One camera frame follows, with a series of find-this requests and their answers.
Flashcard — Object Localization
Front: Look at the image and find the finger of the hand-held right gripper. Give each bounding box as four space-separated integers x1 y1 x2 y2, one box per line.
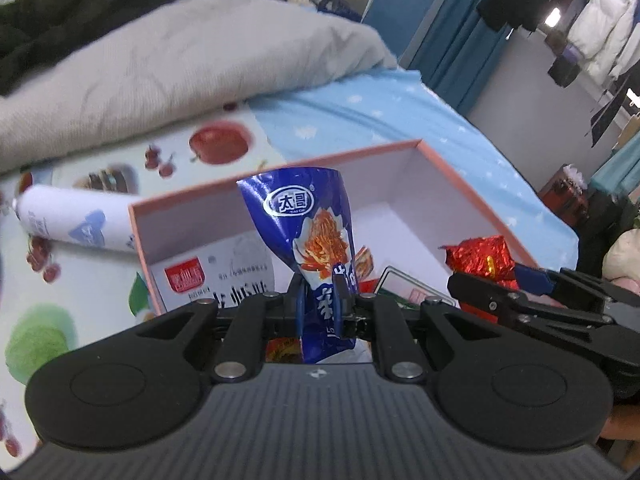
515 264 640 313
447 271 616 332

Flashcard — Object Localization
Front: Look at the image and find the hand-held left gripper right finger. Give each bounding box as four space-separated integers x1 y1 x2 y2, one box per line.
332 275 502 380

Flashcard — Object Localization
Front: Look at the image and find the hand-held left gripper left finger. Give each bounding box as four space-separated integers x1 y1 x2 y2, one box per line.
135 279 304 381

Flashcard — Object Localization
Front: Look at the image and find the red foil snack packet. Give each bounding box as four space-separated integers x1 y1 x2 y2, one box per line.
439 235 521 291

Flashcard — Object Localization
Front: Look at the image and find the green and white snack packet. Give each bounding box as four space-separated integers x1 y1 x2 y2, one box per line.
360 266 461 311

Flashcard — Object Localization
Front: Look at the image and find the blue snack packet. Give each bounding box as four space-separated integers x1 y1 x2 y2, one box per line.
236 166 361 365

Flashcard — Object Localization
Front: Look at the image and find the deep pink cardboard box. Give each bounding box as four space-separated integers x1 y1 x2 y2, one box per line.
127 140 543 316

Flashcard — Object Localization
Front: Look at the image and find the person's right hand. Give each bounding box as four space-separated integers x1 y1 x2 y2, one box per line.
597 402 640 441

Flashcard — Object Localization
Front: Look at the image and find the beige bundle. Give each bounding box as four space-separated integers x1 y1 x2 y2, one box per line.
602 227 640 296

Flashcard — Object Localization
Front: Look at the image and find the teal cloth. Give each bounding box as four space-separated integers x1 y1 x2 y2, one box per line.
590 135 640 196

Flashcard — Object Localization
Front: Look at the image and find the light blue bed sheet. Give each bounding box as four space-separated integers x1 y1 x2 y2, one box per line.
247 67 581 271

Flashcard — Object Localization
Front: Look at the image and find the white tube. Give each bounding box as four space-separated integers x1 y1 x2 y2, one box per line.
12 185 136 253

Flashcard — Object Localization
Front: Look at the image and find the blue curtain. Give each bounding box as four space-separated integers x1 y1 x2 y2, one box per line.
407 0 511 116

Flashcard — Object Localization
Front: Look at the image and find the grey blanket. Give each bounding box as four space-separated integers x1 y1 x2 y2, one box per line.
0 0 398 176

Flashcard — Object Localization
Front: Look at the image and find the white down jacket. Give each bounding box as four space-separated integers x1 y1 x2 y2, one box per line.
567 0 640 81

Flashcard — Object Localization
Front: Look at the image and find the blue chair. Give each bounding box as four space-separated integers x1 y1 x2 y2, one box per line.
362 0 441 58

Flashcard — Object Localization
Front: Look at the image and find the black clothing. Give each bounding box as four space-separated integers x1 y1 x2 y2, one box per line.
0 0 271 96

